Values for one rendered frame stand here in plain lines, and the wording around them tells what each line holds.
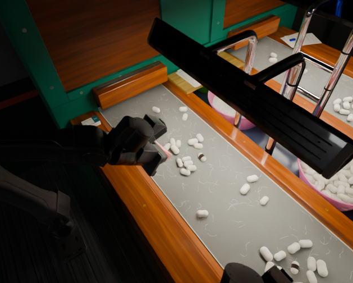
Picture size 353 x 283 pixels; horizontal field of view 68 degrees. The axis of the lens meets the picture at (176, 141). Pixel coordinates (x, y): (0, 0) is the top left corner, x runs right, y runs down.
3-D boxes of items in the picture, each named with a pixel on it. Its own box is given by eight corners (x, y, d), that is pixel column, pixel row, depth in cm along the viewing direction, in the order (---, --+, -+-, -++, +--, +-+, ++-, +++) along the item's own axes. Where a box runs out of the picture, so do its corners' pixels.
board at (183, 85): (187, 94, 108) (187, 92, 107) (166, 77, 116) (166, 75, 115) (244, 66, 120) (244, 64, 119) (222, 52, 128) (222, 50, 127)
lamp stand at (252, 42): (232, 195, 87) (259, 83, 53) (194, 156, 98) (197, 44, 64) (271, 167, 94) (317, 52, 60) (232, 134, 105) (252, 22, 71)
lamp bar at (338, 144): (327, 182, 47) (345, 157, 42) (146, 44, 82) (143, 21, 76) (353, 160, 50) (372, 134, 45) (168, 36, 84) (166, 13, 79)
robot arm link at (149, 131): (150, 117, 63) (104, 96, 55) (156, 143, 57) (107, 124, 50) (123, 146, 68) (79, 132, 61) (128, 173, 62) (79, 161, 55)
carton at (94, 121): (86, 131, 96) (84, 127, 95) (82, 126, 98) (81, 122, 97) (101, 124, 98) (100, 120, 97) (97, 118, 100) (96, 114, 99)
